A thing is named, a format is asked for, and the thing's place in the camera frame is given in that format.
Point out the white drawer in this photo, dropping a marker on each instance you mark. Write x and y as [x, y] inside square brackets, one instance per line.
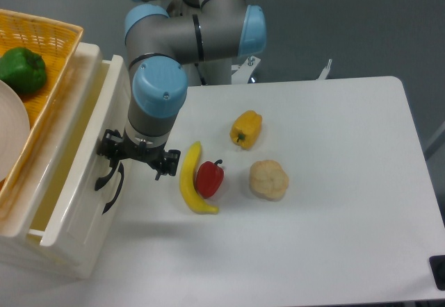
[69, 228]

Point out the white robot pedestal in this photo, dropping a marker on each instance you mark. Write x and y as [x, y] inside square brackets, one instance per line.
[216, 72]

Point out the white base mounting frame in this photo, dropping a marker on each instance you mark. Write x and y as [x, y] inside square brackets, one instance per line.
[243, 73]

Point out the yellow banana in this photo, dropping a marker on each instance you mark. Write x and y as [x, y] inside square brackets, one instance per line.
[187, 183]

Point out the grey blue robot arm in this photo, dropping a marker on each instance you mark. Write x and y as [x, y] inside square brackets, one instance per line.
[161, 37]

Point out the red bell pepper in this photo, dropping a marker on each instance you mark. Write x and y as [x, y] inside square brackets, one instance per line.
[209, 178]

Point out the black corner device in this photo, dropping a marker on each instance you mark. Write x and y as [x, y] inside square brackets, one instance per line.
[437, 265]

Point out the black drawer handle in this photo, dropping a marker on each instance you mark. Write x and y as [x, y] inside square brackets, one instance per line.
[110, 204]
[102, 181]

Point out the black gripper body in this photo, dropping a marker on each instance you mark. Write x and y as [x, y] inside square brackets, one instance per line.
[140, 151]

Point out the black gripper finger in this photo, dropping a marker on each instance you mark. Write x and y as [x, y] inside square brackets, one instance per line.
[111, 147]
[166, 163]

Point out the white plate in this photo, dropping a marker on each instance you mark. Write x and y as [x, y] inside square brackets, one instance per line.
[15, 128]

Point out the green bell pepper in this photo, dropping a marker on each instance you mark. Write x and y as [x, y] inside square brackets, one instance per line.
[23, 70]

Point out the white drawer cabinet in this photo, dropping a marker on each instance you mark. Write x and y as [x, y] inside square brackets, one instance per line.
[84, 75]

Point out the yellow bell pepper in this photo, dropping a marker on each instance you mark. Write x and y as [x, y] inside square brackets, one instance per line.
[246, 129]

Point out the black top drawer handle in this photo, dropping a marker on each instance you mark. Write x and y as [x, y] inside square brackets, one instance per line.
[102, 181]

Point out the black bottom drawer handle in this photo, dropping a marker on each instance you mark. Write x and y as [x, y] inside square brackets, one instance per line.
[110, 204]

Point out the yellow woven basket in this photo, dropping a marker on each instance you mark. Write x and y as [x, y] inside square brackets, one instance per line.
[38, 51]

